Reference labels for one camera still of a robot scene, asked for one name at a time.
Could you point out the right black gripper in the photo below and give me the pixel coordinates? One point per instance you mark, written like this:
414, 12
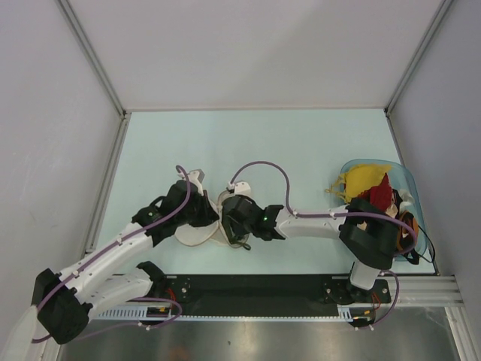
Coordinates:
249, 201

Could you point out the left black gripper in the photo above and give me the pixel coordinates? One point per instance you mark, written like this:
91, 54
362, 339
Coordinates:
208, 213

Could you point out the round beige mesh laundry bag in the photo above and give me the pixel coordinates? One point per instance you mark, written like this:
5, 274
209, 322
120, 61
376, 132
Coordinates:
192, 237

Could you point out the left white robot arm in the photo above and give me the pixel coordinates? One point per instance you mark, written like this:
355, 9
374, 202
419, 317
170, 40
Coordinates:
63, 299

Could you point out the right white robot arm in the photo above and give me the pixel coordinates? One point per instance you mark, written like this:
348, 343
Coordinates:
369, 235

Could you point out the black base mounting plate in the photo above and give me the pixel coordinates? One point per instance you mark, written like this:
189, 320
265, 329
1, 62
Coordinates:
254, 291

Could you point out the yellow garment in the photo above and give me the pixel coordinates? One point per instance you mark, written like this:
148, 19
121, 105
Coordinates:
358, 179

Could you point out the red lace garment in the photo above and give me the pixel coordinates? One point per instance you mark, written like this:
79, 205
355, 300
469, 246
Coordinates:
379, 196

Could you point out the beige garment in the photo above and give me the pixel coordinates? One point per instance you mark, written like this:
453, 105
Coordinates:
392, 210

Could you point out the translucent blue plastic basket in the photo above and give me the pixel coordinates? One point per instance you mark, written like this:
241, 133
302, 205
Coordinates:
403, 193

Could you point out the orange black garment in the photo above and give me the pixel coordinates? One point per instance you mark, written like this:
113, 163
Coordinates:
405, 239

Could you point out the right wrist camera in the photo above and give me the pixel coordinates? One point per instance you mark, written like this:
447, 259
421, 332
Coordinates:
240, 188

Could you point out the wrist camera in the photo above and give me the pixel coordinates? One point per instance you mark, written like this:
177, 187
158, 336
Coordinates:
195, 177
240, 188

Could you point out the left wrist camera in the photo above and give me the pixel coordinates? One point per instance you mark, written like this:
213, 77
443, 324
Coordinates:
195, 177

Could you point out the white slotted cable duct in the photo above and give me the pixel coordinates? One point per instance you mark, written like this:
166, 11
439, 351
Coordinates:
157, 313

